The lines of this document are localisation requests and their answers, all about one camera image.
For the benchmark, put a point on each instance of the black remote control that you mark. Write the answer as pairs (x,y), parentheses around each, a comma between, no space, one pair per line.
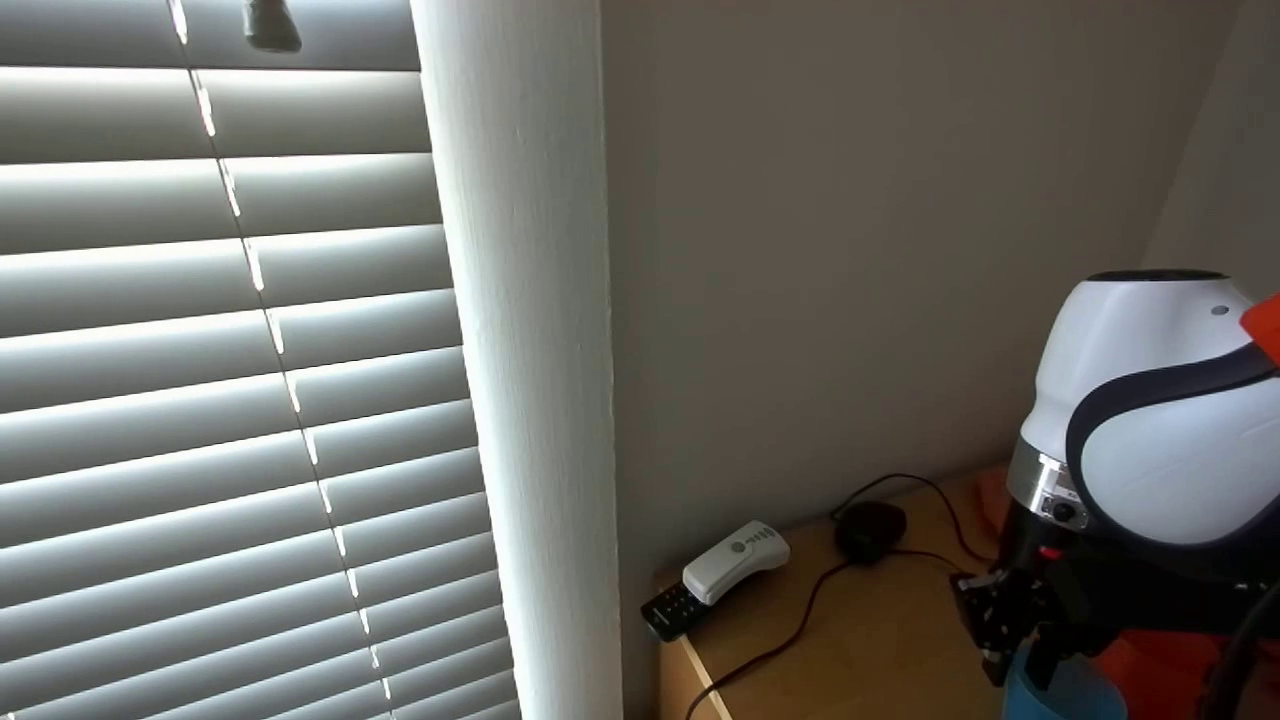
(672,610)

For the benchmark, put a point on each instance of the white window blinds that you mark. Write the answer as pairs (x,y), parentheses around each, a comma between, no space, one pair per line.
(237,452)

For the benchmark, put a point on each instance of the orange plastic cup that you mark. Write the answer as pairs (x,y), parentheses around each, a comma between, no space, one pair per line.
(1161,675)

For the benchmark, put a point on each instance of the blue plastic cup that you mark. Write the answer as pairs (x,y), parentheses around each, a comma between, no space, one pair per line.
(1074,694)

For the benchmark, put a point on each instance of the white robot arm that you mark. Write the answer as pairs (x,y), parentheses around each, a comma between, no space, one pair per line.
(1147,472)

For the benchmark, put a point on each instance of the black computer mouse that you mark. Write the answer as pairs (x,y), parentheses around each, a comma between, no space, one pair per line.
(864,532)

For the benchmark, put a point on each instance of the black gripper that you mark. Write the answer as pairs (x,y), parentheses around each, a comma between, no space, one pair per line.
(1056,592)

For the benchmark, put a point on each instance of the wooden dresser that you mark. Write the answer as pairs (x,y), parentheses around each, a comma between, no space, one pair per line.
(826,641)

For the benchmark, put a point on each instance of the white remote control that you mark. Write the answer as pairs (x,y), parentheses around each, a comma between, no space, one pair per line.
(736,557)

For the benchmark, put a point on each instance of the orange towel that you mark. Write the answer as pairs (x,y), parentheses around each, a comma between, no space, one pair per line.
(989,503)

